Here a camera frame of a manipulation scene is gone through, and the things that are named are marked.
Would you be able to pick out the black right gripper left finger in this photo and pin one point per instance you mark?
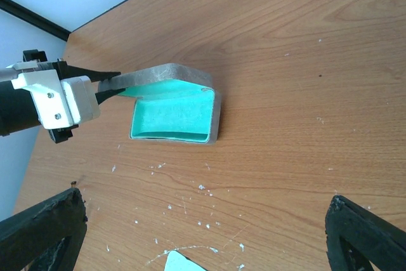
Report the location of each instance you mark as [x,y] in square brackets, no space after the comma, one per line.
[46,236]

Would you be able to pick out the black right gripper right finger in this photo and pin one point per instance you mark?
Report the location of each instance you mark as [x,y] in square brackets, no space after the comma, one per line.
[359,240]

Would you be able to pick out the grey glasses case teal lining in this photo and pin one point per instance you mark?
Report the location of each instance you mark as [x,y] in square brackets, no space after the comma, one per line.
[173,102]

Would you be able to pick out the light blue cleaning cloth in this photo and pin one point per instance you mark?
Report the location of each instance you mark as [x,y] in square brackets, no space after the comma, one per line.
[177,262]

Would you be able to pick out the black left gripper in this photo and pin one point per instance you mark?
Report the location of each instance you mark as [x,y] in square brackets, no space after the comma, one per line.
[60,135]

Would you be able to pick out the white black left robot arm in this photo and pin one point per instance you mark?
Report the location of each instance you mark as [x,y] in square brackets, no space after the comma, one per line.
[18,111]

